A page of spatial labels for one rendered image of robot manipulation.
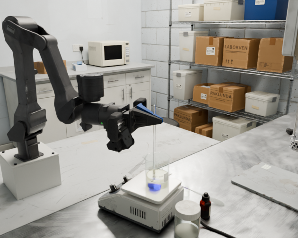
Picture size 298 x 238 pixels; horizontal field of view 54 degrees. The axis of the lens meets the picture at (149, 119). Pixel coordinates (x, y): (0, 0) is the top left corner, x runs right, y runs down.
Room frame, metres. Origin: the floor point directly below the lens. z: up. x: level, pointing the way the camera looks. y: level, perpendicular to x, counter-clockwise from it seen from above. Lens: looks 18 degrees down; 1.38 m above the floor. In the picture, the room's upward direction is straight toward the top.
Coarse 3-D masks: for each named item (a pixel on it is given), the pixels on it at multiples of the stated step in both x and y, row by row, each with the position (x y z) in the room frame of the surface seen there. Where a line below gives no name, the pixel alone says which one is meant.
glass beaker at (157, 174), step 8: (152, 152) 0.69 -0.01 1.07; (160, 152) 0.69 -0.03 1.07; (152, 160) 0.68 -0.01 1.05; (160, 160) 0.69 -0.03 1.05; (168, 160) 0.64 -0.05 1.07; (152, 168) 0.63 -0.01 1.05; (160, 168) 0.63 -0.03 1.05; (168, 168) 0.65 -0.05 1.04; (152, 176) 0.63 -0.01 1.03; (160, 176) 0.63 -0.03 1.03; (168, 176) 0.65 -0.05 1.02; (152, 184) 0.63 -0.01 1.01; (160, 184) 0.63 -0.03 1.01; (168, 184) 0.65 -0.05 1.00
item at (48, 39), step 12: (12, 24) 0.75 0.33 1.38; (12, 36) 0.75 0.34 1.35; (24, 36) 0.74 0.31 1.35; (36, 36) 0.75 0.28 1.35; (48, 36) 0.76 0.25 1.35; (36, 48) 0.75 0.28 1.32; (48, 48) 0.74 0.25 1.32; (48, 60) 0.74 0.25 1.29; (60, 60) 0.76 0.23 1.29; (48, 72) 0.74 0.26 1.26; (60, 72) 0.74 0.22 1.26; (60, 84) 0.73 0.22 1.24; (60, 96) 0.73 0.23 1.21; (72, 96) 0.74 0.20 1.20; (60, 108) 0.72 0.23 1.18; (60, 120) 0.72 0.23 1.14; (72, 120) 0.71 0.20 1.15
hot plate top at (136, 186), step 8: (136, 176) 0.71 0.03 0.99; (144, 176) 0.71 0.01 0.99; (128, 184) 0.66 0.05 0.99; (136, 184) 0.66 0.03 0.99; (144, 184) 0.66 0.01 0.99; (176, 184) 0.66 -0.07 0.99; (128, 192) 0.63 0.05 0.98; (136, 192) 0.63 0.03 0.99; (144, 192) 0.63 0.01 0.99; (152, 192) 0.63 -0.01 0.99; (160, 192) 0.63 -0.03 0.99; (168, 192) 0.63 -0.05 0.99; (152, 200) 0.60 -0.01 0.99; (160, 200) 0.59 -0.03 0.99
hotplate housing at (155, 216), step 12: (120, 192) 0.66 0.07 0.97; (180, 192) 0.67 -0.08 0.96; (108, 204) 0.66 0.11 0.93; (120, 204) 0.64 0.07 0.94; (132, 204) 0.62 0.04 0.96; (144, 204) 0.61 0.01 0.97; (156, 204) 0.60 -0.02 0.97; (168, 204) 0.61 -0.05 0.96; (120, 216) 0.65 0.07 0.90; (132, 216) 0.62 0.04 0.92; (144, 216) 0.60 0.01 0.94; (156, 216) 0.58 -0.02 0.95; (168, 216) 0.61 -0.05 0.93; (156, 228) 0.58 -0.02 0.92
